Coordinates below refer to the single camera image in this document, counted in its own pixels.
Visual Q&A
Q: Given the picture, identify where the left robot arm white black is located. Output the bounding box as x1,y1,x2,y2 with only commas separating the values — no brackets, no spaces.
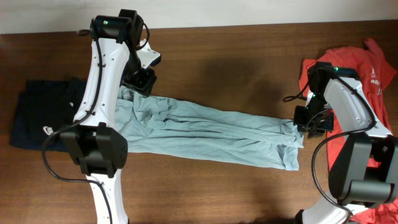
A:
60,9,161,223

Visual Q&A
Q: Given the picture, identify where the folded black Nike garment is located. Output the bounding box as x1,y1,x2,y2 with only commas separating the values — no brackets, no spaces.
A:
9,78,86,150

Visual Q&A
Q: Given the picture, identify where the red t-shirt with print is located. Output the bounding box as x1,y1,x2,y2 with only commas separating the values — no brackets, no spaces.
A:
299,39,397,219

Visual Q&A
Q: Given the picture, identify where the light blue grey t-shirt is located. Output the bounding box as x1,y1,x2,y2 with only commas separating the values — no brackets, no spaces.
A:
116,86,303,171

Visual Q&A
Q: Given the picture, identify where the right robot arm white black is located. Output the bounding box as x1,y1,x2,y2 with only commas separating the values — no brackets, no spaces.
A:
294,62,397,224

